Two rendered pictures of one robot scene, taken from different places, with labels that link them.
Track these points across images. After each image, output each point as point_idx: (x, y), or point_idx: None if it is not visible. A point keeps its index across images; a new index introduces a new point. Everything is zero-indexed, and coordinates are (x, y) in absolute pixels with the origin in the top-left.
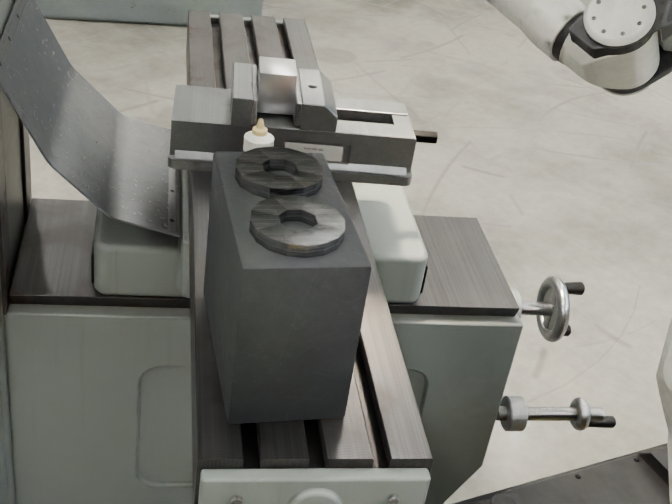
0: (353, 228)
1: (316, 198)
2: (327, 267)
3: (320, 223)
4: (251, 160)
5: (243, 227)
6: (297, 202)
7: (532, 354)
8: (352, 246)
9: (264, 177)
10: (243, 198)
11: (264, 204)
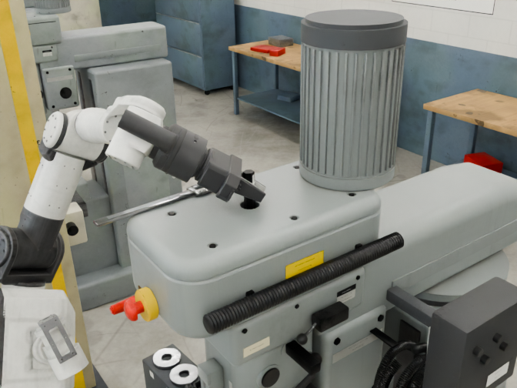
0: (152, 369)
1: (168, 375)
2: (153, 353)
3: (160, 359)
4: (194, 372)
5: (181, 354)
6: (170, 362)
7: None
8: (150, 362)
9: (185, 367)
10: (188, 363)
11: (178, 357)
